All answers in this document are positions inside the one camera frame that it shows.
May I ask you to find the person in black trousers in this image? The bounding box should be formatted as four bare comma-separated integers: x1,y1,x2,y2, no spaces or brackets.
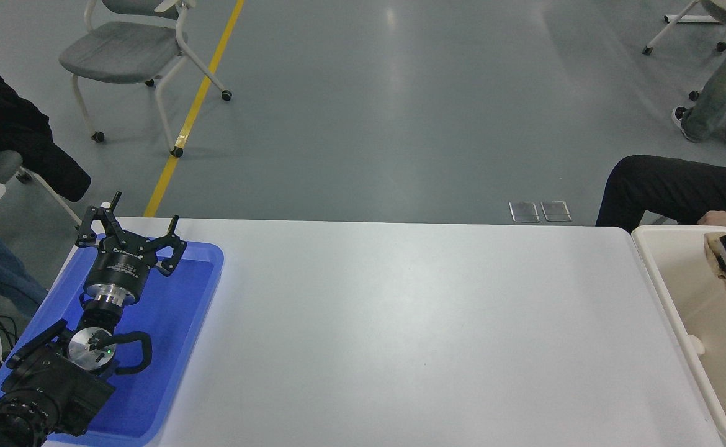
595,155,726,233

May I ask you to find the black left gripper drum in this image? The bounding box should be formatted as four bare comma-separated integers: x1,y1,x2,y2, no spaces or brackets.
84,235,156,292

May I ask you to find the blue plastic tray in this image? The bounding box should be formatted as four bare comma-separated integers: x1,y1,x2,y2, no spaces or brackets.
0,239,225,446

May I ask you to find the white framed wheeled chair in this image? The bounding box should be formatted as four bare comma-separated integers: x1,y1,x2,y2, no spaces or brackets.
642,0,726,101

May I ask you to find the walking person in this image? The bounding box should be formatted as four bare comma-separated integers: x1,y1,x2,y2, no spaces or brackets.
672,34,726,151

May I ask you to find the grey chair with white frame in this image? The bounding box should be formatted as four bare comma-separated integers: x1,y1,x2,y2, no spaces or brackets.
59,0,233,158

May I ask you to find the large pale plastic bin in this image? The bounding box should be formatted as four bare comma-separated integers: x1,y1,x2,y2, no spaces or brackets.
631,225,726,447

